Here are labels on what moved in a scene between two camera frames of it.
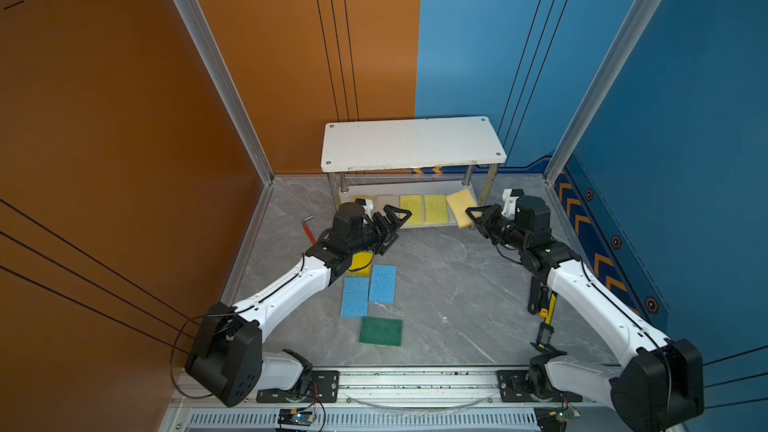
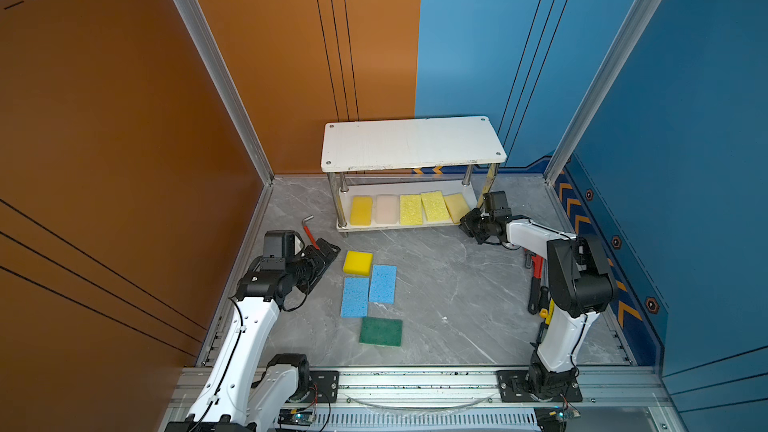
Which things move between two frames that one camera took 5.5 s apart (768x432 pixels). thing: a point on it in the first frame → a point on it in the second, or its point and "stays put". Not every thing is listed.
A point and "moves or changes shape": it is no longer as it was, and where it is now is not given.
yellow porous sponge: [413, 204] stays put
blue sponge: [383, 284] stays put
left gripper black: [381, 227] → [315, 262]
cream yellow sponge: [460, 202] moves or changes shape
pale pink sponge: [383, 200] stays put
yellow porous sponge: [436, 211] stays put
